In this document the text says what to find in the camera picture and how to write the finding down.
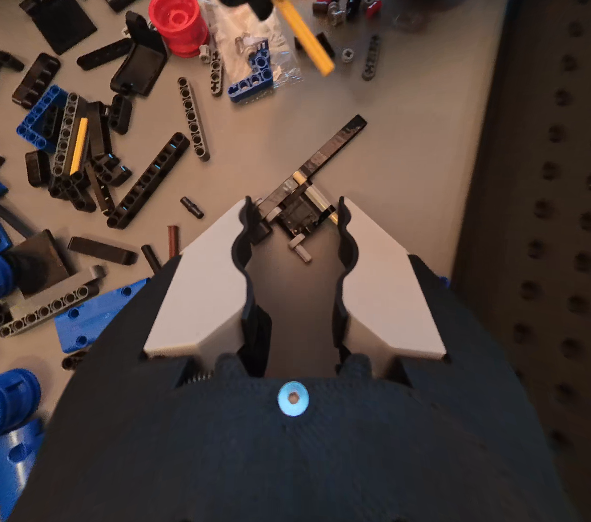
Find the blue angled beam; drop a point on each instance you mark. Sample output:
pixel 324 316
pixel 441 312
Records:
pixel 39 125
pixel 251 81

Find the dark grey long beam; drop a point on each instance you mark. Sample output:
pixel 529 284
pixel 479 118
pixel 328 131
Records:
pixel 194 120

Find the blue wheel hub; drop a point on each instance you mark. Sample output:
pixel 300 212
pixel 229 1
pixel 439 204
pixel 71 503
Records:
pixel 16 397
pixel 5 272

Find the grey cross-hole bush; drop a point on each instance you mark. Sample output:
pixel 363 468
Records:
pixel 348 55

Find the blue rectangular panel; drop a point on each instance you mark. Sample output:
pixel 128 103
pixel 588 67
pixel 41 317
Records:
pixel 92 323

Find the black curved panel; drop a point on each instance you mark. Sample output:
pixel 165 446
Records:
pixel 138 65

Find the pile of black and blue bricks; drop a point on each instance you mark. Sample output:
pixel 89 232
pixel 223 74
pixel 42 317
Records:
pixel 147 180

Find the clear bag of parts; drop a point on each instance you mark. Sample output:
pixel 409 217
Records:
pixel 249 37

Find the blue curved panel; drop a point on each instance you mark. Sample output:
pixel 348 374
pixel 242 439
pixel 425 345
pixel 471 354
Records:
pixel 18 462

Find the red wheel hub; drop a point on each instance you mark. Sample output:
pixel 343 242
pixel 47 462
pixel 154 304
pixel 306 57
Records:
pixel 178 21

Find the black square panel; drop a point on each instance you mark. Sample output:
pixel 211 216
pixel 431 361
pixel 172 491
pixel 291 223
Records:
pixel 62 23

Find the short brown axle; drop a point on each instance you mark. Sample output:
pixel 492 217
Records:
pixel 173 241

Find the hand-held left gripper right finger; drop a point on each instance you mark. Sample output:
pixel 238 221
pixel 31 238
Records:
pixel 392 300

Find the small black pin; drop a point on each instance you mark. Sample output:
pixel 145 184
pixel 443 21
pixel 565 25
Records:
pixel 191 207

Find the black beam frame assembly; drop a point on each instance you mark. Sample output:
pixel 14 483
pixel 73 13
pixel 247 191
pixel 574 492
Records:
pixel 318 162

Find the black dotted mat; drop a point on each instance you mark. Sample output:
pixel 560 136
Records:
pixel 531 208

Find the short yellow axle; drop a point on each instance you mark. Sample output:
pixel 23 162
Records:
pixel 78 145

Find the short grey beam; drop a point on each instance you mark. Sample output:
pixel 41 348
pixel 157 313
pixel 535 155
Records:
pixel 371 56
pixel 216 74

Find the yellow axle with black connector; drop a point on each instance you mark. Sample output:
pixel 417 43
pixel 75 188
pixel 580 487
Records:
pixel 304 37

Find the grey desk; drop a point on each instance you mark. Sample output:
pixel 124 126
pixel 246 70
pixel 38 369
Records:
pixel 415 115

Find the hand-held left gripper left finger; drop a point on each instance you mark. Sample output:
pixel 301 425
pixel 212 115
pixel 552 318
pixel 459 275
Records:
pixel 194 300

